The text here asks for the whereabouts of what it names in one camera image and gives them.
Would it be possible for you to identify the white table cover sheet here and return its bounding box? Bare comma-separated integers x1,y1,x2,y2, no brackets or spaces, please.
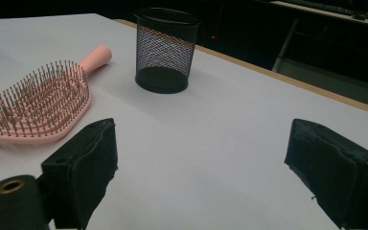
0,12,368,230

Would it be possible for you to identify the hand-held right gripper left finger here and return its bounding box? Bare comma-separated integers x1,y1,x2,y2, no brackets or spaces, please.
40,117,120,230

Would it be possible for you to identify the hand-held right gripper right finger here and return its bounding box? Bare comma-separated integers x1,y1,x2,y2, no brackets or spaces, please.
284,118,368,230

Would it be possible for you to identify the black mesh pen holder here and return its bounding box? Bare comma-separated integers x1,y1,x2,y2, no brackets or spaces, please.
132,7,202,95

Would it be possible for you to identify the dark keyboard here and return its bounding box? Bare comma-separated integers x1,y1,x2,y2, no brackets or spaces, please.
281,0,356,15

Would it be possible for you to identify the white frame desk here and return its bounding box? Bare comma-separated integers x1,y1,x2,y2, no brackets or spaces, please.
269,0,368,73

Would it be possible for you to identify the pink hairbrush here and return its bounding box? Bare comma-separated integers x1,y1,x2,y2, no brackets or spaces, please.
0,44,114,146

